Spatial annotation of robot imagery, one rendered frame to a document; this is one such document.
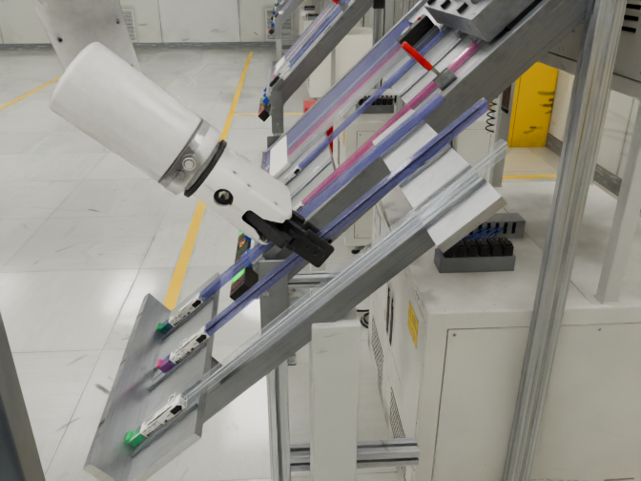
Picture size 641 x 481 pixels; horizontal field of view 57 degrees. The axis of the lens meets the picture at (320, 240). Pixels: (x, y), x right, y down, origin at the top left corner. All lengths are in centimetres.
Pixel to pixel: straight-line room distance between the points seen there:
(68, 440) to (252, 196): 136
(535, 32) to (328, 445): 67
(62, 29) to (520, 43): 64
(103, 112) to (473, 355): 84
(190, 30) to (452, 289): 890
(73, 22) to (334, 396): 53
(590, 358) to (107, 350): 154
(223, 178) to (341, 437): 39
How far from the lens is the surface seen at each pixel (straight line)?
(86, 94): 62
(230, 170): 63
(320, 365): 75
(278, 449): 125
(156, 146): 62
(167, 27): 993
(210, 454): 173
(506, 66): 99
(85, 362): 216
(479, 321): 116
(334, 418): 81
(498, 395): 128
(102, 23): 72
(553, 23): 101
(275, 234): 63
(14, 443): 127
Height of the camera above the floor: 121
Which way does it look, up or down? 25 degrees down
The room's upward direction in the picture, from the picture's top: straight up
